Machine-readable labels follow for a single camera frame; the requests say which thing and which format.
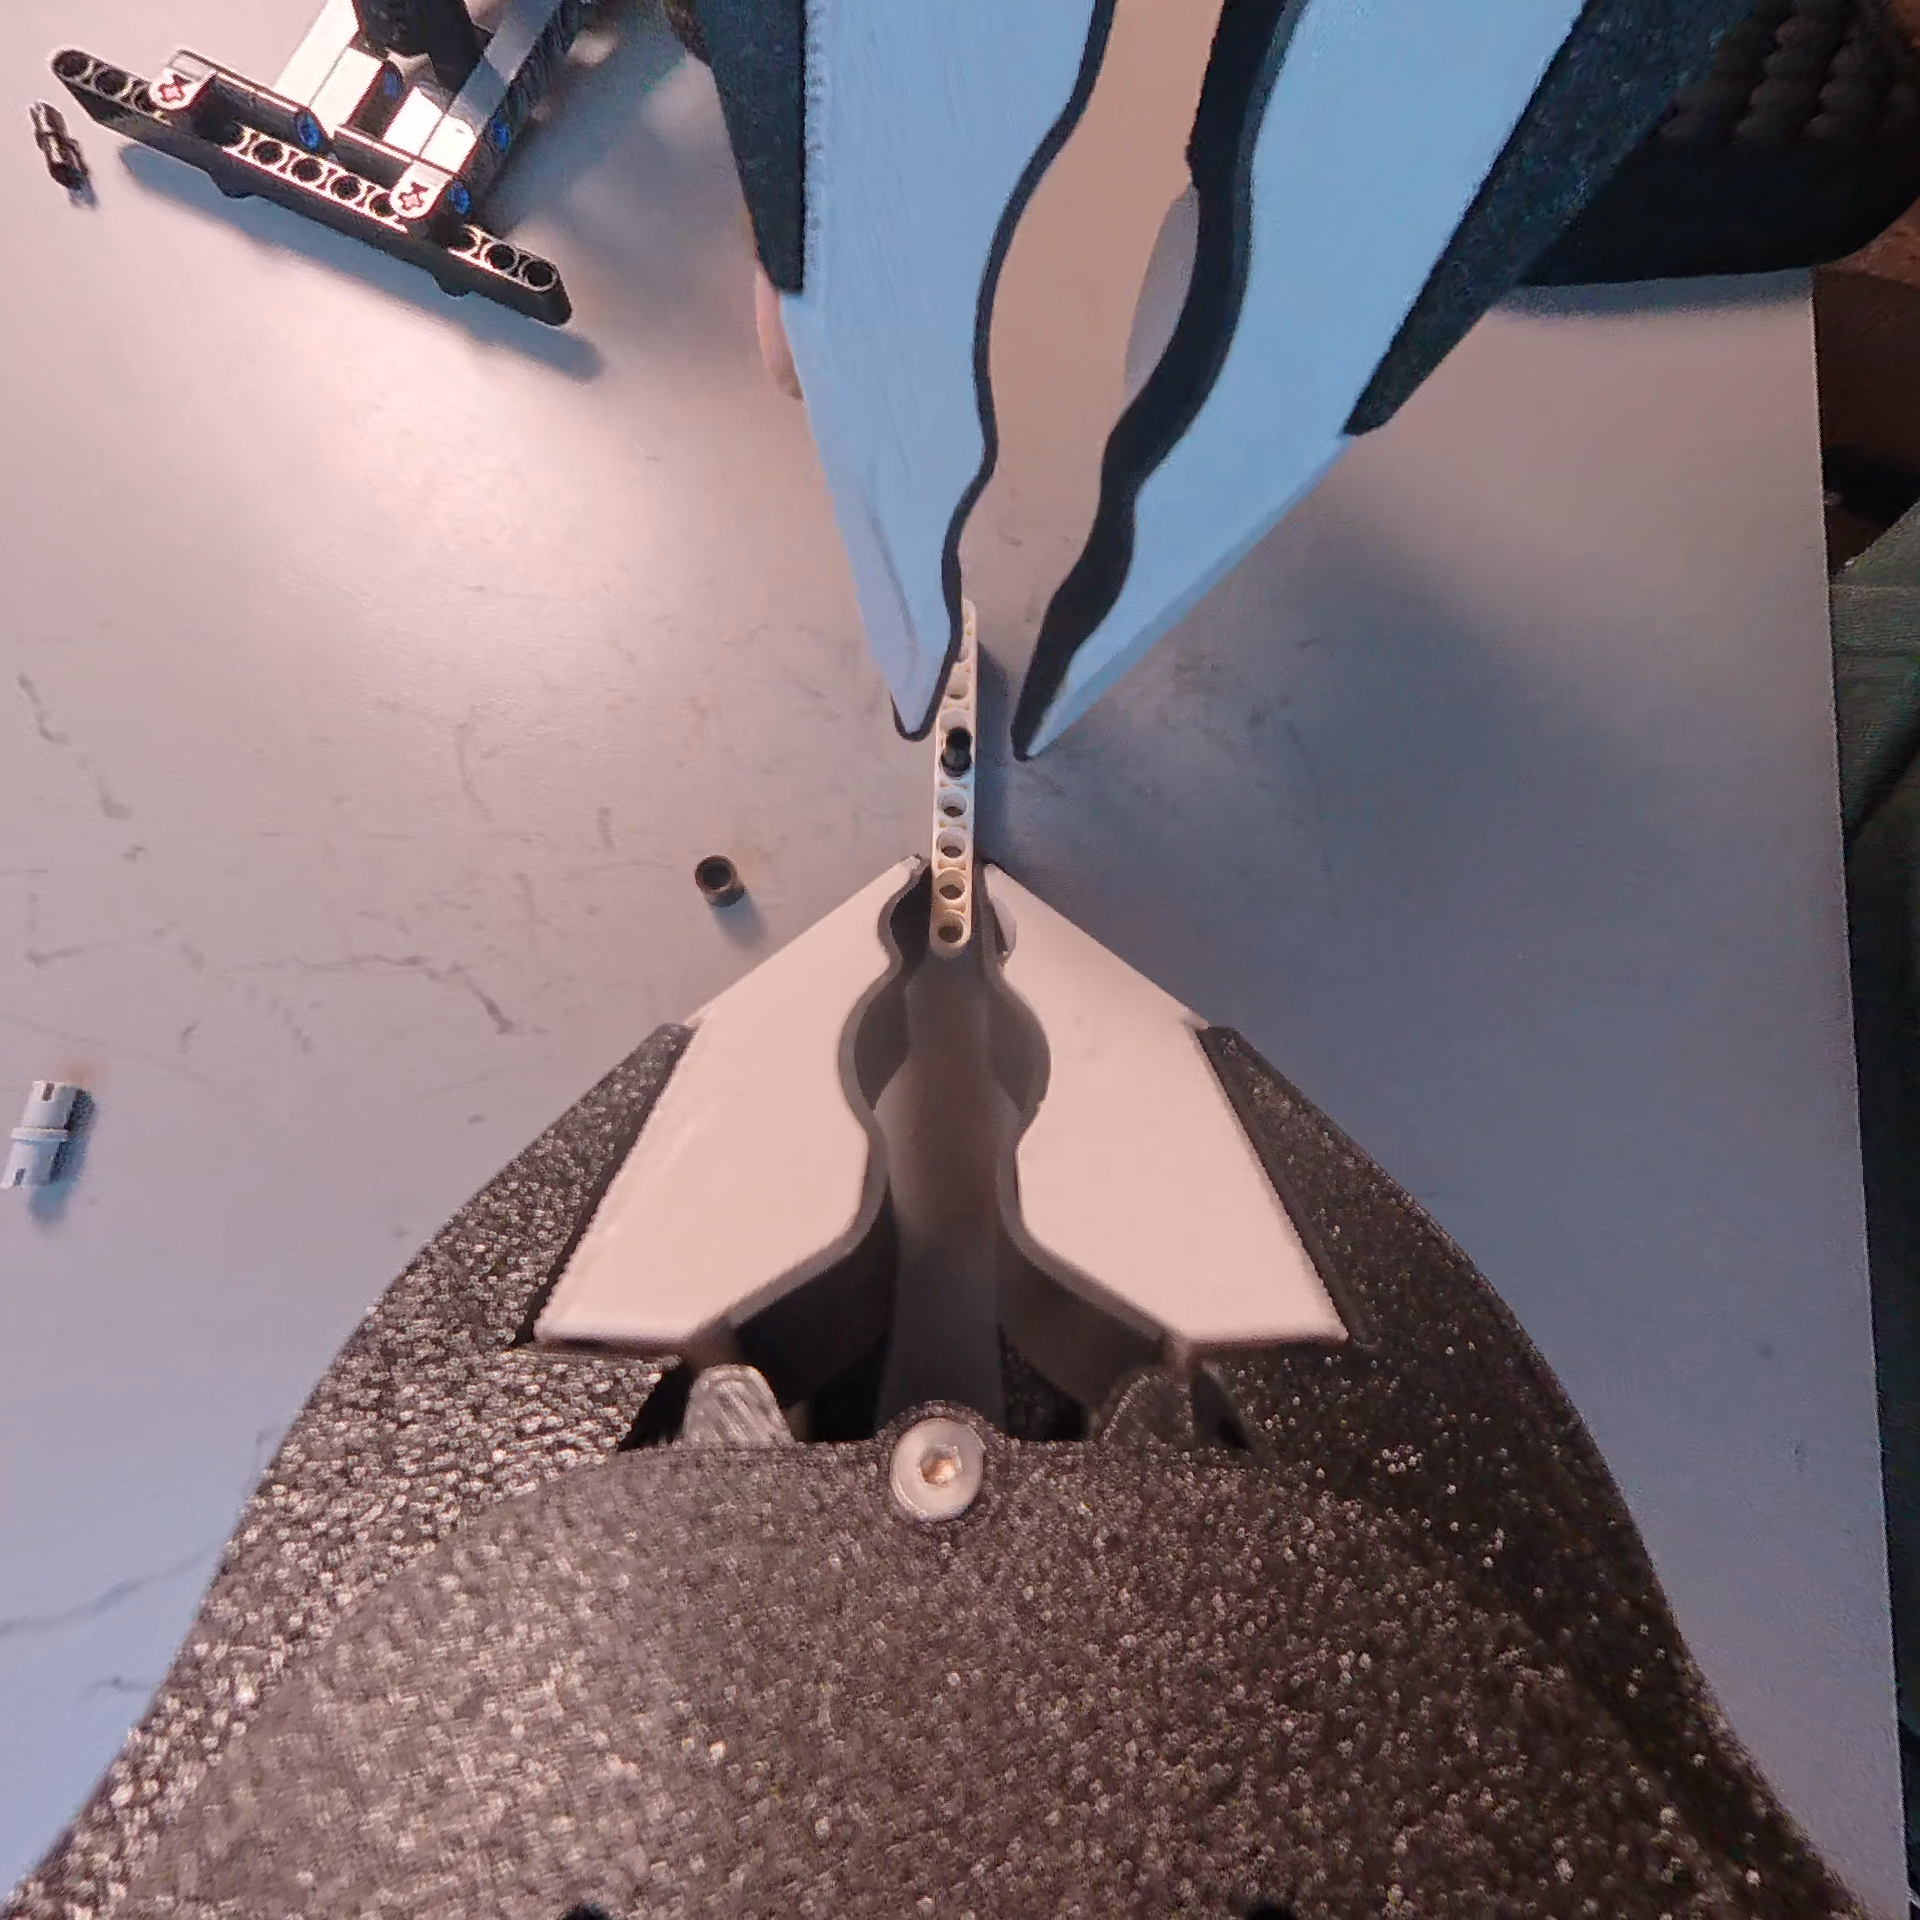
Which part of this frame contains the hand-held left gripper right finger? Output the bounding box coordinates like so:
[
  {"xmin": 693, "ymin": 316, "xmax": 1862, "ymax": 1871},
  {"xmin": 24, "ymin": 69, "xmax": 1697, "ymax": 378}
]
[{"xmin": 975, "ymin": 862, "xmax": 1352, "ymax": 1371}]

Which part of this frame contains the light grey brick connector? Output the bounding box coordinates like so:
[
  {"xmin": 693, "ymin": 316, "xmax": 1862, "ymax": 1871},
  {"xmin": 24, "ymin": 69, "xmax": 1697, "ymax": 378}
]
[{"xmin": 0, "ymin": 1078, "xmax": 95, "ymax": 1194}]

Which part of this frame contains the white perforated brick beam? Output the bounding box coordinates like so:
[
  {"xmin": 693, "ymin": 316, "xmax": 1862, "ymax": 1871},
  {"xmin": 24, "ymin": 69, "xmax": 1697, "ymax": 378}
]
[{"xmin": 925, "ymin": 596, "xmax": 988, "ymax": 961}]

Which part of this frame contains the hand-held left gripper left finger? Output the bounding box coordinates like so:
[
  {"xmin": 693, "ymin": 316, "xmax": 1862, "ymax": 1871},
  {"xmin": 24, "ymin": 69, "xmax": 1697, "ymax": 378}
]
[{"xmin": 531, "ymin": 855, "xmax": 927, "ymax": 1364}]

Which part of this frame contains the toy brick truck model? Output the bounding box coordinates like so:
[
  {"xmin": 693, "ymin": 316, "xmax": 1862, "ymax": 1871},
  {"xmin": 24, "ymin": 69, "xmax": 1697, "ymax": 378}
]
[{"xmin": 50, "ymin": 0, "xmax": 579, "ymax": 329}]

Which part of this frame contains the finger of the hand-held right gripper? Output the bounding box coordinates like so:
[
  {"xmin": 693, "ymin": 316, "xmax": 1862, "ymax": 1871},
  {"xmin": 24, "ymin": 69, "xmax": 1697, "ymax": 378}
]
[
  {"xmin": 755, "ymin": 0, "xmax": 1121, "ymax": 739},
  {"xmin": 1011, "ymin": 0, "xmax": 1596, "ymax": 761}
]

